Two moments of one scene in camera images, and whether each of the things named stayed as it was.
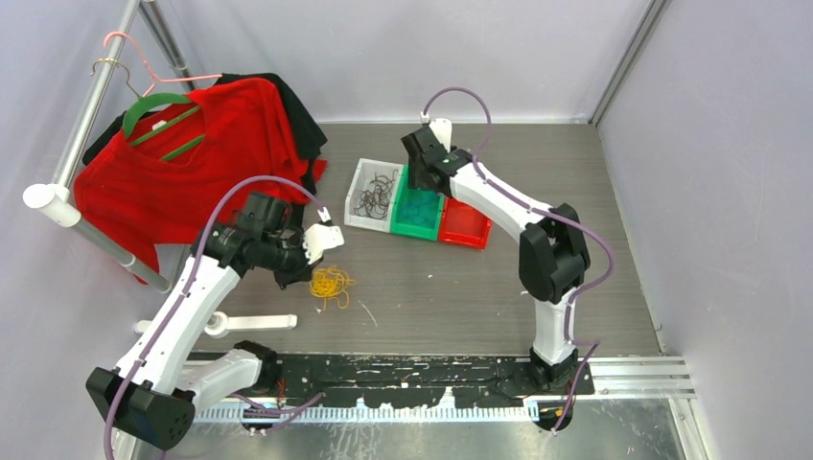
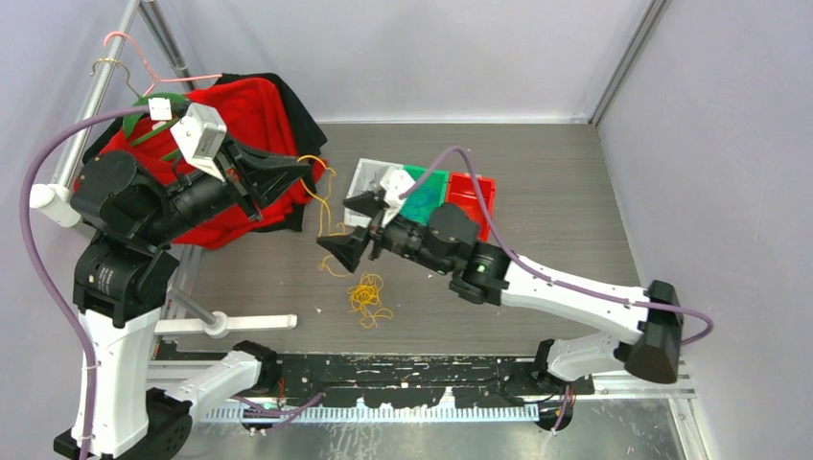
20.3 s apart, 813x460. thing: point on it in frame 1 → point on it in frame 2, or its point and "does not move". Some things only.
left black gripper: x=302 y=270 → x=267 y=176
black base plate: x=411 y=380 does not move
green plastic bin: x=416 y=212 does not move
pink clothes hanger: x=154 y=78 does not move
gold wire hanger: x=117 y=61 does not move
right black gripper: x=414 y=175 → x=348 y=248
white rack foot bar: x=220 y=324 does not move
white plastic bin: x=370 y=200 does not move
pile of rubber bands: x=330 y=283 → x=323 y=207
